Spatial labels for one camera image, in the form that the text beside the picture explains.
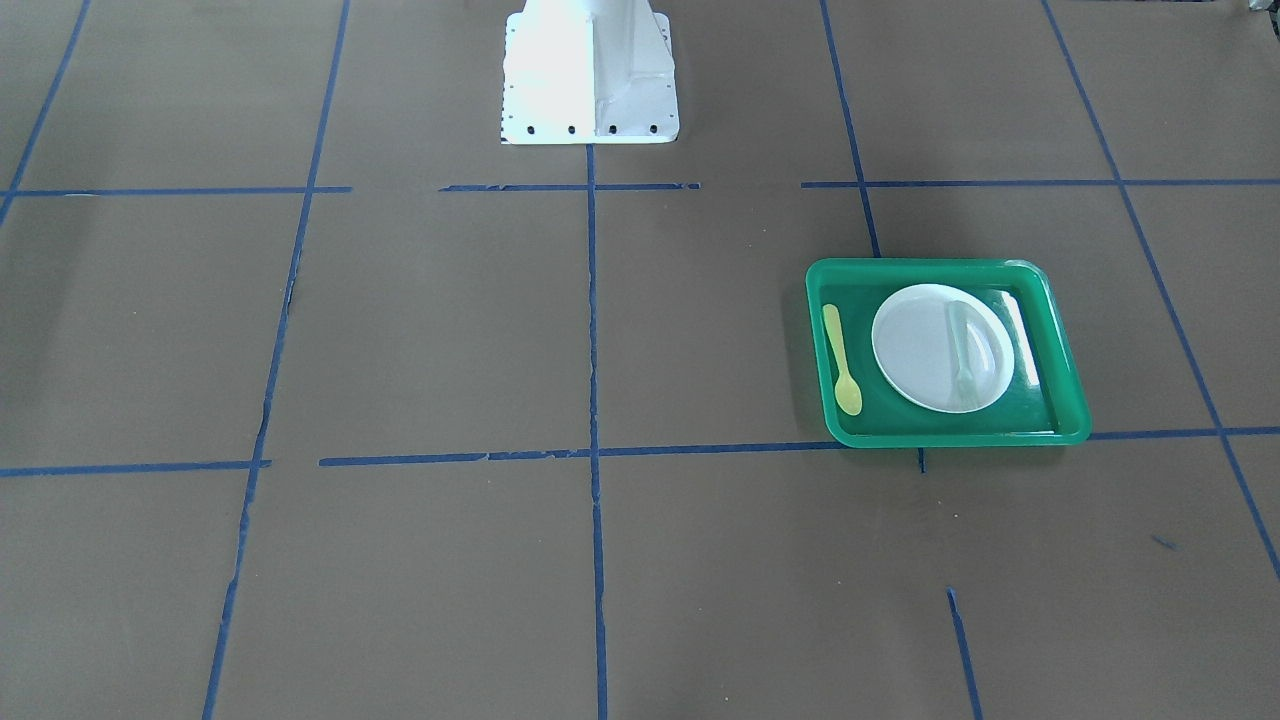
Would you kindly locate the yellow plastic spoon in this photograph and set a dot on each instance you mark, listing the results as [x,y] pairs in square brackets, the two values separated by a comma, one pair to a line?
[846,390]

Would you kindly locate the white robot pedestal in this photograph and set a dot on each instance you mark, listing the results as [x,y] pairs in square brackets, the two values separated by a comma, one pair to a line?
[582,72]

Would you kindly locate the green plastic tray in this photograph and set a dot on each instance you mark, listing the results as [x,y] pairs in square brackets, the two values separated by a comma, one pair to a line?
[1045,404]

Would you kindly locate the brown paper table cover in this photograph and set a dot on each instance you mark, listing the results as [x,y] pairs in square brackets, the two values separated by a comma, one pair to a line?
[320,402]

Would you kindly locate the clear plastic fork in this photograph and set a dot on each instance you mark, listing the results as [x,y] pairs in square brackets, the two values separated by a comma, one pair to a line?
[965,388]

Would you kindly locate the white round plate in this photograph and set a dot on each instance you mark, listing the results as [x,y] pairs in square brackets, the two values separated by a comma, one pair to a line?
[910,343]

